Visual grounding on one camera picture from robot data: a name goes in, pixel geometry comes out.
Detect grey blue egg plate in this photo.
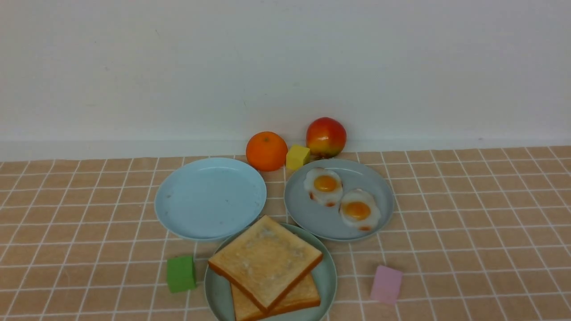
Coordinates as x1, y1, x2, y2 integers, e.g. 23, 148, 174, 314
284, 159, 394, 242

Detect fried egg back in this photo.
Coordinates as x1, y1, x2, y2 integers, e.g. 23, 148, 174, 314
303, 167, 344, 207

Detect pink cube block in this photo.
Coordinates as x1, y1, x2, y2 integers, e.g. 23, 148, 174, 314
370, 265, 403, 305

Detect fried egg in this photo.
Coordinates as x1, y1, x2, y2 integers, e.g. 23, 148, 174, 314
303, 167, 344, 207
339, 188, 382, 231

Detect fried egg front right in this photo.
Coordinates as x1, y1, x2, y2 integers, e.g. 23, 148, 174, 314
339, 188, 382, 231

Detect green cube block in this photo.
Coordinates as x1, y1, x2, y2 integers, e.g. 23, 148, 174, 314
166, 255, 197, 294

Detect light blue plate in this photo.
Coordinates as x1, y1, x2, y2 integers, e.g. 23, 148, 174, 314
154, 158, 267, 242

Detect teal green plate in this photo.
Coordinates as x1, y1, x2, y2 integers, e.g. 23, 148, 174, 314
204, 223, 337, 321

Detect red apple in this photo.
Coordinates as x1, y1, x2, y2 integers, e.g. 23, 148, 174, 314
306, 117, 347, 159

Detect toast slice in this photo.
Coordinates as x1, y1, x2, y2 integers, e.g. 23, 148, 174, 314
208, 215, 323, 313
231, 273, 321, 321

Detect yellow cube block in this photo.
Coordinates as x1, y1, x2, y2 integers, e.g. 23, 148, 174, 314
285, 144, 311, 171

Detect orange fruit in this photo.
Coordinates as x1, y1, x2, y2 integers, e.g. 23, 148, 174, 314
245, 131, 288, 172

